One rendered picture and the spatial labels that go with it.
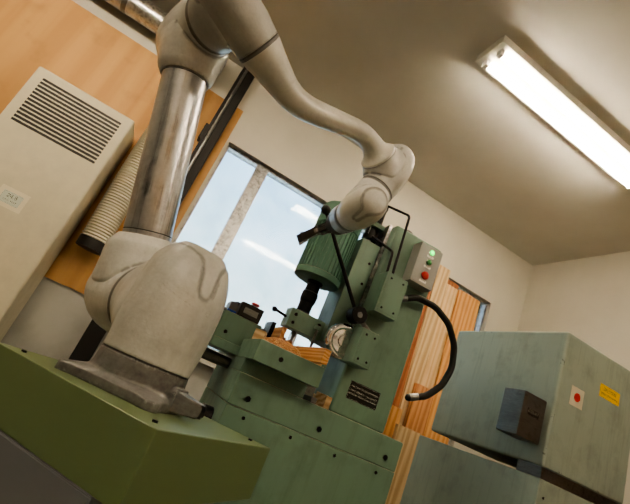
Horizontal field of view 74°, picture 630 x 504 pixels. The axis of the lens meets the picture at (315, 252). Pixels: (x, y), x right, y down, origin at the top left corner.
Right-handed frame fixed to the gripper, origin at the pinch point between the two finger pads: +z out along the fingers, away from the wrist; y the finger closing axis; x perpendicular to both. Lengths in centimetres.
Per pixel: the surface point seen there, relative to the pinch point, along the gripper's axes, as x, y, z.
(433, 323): -75, 129, 138
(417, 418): -126, 83, 126
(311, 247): -2.7, 0.6, 9.9
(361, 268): -15.8, 15.7, 7.1
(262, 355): -29.0, -34.2, -14.8
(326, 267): -11.4, 1.7, 5.7
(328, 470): -68, -25, -9
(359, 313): -29.7, 4.0, -2.6
